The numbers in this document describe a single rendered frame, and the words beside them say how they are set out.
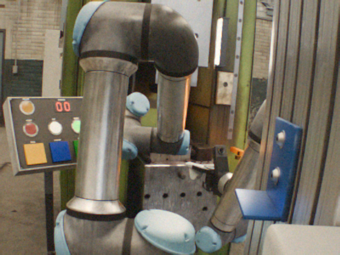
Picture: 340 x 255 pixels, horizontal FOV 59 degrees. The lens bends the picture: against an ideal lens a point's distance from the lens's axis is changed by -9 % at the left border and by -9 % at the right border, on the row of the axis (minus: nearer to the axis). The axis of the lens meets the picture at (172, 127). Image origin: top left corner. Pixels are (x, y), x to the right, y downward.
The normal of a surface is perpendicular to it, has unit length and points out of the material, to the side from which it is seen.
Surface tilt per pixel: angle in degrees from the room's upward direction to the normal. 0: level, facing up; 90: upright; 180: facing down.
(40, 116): 60
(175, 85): 136
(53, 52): 90
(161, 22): 77
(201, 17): 90
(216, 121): 90
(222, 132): 90
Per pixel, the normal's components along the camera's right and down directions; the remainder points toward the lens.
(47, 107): 0.64, -0.35
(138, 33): -0.02, 0.37
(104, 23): 0.00, -0.06
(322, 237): 0.08, -0.98
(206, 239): -0.65, 0.07
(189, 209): 0.33, 0.18
